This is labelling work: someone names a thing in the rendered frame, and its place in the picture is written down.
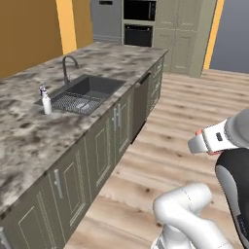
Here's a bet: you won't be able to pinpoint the black built-in oven stack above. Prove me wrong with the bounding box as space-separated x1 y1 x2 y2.
122 0 158 49

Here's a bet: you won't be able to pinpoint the tall olive green cupboards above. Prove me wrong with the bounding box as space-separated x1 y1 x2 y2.
153 0 218 79

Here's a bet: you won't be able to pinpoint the dark grey sink basin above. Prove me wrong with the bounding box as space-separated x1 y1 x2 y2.
34 74 127 117

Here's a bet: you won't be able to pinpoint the white spray bottle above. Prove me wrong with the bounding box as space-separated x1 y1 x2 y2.
39 84 53 116

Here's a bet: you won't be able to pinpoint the dark grey curved tap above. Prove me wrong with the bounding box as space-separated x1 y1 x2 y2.
61 54 80 88

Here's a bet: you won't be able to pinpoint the grey fridge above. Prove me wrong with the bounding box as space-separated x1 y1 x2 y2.
89 0 125 44

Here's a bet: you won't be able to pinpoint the black dishwasher handle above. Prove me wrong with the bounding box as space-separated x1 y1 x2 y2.
138 71 153 86

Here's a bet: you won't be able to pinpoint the dark mesh sink rack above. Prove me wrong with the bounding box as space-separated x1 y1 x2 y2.
51 91 102 115

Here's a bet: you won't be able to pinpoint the olive green cupboard door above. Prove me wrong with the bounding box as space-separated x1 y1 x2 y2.
0 176 67 249
48 135 93 242
85 107 117 202
114 88 135 163

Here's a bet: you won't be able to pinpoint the olive green drawer stack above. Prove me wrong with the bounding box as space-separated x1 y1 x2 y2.
146 53 165 120

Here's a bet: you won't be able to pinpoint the silver cupboard handle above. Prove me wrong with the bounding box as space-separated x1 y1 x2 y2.
117 103 123 128
111 107 118 132
53 168 64 199
0 227 12 249

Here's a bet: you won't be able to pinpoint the dark grey dishwasher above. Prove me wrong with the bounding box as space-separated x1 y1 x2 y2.
130 72 153 145

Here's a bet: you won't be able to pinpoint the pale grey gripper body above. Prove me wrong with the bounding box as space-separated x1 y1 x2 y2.
187 131 211 155

